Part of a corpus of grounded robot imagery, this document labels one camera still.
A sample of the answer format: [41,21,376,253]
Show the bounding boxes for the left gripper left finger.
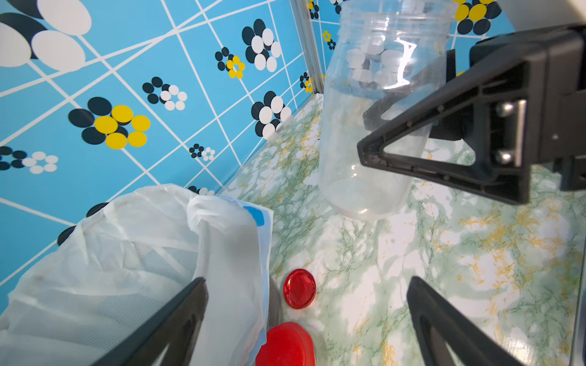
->
[94,277,208,365]

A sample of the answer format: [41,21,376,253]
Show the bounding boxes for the clear jar large red lid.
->
[254,322,330,366]

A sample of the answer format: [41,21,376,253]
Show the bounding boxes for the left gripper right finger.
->
[407,276,521,366]

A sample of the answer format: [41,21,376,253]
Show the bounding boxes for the small red jar lid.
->
[283,268,317,310]

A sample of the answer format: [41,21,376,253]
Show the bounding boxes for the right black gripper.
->
[357,24,585,205]

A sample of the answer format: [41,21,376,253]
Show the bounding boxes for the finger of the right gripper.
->
[363,50,457,141]

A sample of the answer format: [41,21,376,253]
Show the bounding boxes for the clear jar of mung beans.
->
[318,1,457,221]

